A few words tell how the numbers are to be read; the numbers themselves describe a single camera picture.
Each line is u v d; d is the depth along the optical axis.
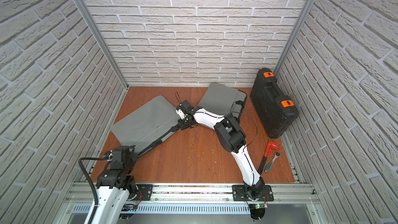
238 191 0.74
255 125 1.04
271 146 0.88
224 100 1.06
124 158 0.63
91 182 0.52
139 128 0.92
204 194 0.76
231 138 0.56
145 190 0.74
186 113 0.87
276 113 0.80
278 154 0.85
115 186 0.55
